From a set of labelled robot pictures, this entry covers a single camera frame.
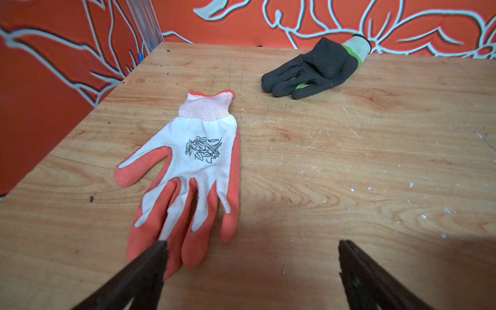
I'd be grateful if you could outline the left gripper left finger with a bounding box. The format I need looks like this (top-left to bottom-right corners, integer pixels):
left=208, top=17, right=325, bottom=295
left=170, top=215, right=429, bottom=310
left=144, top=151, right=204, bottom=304
left=74, top=240, right=169, bottom=309

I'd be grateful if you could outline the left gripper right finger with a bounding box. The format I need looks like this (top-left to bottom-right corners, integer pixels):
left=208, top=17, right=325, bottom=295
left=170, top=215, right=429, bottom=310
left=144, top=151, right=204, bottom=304
left=338, top=240, right=433, bottom=310

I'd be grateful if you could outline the red white work glove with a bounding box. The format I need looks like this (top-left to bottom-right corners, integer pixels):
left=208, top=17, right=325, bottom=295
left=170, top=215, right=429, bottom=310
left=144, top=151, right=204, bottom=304
left=114, top=90, right=240, bottom=279

